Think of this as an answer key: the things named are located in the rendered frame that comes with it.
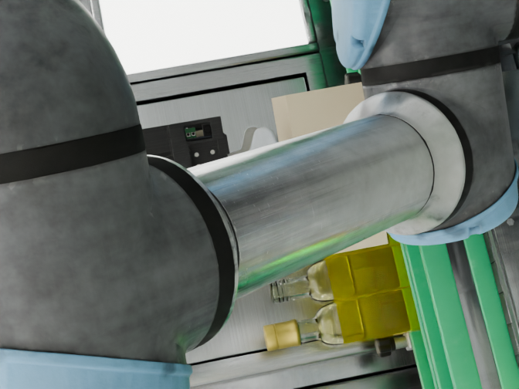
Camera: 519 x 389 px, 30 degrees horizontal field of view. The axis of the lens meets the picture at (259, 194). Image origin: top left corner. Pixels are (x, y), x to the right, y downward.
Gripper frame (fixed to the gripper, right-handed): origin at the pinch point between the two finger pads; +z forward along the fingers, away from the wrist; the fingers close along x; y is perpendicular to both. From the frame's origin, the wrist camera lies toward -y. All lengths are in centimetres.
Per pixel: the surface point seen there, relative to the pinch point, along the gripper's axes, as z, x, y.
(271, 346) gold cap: -5.3, 24.8, -23.4
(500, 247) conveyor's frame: 22.8, 13.0, -13.8
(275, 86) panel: 4, 51, 10
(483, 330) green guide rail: 18.9, 12.0, -23.1
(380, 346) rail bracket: 9.6, 29.3, -27.4
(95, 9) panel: -21, 56, 27
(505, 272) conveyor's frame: 22.7, 12.3, -16.8
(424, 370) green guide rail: 14.6, 26.8, -31.1
